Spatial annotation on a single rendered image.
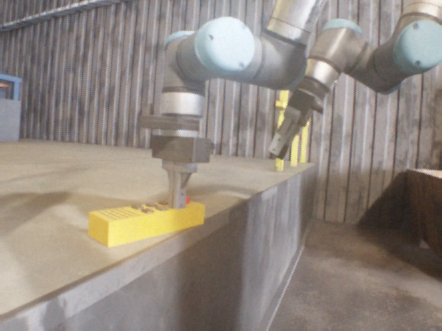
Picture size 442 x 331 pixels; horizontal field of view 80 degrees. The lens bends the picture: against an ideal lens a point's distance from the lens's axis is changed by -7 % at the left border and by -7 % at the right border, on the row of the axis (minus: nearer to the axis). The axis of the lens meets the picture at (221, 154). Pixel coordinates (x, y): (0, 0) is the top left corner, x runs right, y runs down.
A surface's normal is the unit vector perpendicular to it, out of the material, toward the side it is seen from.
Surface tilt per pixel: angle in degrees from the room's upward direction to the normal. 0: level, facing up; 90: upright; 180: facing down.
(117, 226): 90
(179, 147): 90
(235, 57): 90
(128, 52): 90
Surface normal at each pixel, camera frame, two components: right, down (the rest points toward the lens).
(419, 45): -0.07, 0.11
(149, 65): -0.40, 0.01
